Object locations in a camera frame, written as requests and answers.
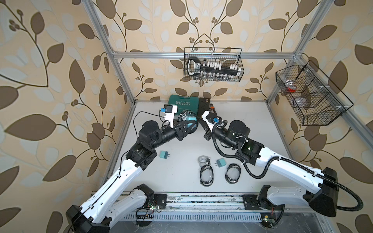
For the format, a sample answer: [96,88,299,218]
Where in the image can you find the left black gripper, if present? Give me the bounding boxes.
[148,117,194,151]

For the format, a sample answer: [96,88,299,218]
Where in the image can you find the green charger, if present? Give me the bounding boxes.
[159,150,169,159]
[184,114,197,121]
[215,158,226,168]

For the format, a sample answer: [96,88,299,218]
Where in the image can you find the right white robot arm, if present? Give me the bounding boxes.
[203,116,364,217]

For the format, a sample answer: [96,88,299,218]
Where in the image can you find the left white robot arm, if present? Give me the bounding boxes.
[66,120,197,233]

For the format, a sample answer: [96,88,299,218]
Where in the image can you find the green plastic tool case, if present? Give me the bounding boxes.
[168,95,199,115]

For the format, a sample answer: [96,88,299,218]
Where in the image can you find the orange black pliers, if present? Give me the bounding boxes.
[209,103,217,114]

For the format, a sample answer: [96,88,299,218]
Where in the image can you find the black yellow-label case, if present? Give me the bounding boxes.
[198,98,210,115]

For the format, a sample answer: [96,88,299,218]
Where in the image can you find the black socket set holder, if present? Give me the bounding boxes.
[184,56,244,77]

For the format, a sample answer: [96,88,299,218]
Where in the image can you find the red item in basket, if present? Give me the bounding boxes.
[285,81,298,93]

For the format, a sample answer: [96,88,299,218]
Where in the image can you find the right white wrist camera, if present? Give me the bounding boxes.
[201,111,221,124]

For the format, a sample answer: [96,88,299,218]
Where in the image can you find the back wire basket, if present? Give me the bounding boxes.
[184,47,244,82]

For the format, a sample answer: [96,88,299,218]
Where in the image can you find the wire basket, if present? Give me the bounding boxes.
[275,60,354,126]
[184,47,244,82]

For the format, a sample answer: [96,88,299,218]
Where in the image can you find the aluminium front rail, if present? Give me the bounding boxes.
[85,191,327,213]

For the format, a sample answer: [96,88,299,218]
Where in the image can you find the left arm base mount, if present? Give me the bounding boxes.
[130,184,167,211]

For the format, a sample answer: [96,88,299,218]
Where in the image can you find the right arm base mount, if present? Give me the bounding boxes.
[242,185,285,211]

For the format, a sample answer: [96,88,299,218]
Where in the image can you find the right wire basket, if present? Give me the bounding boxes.
[275,60,354,126]

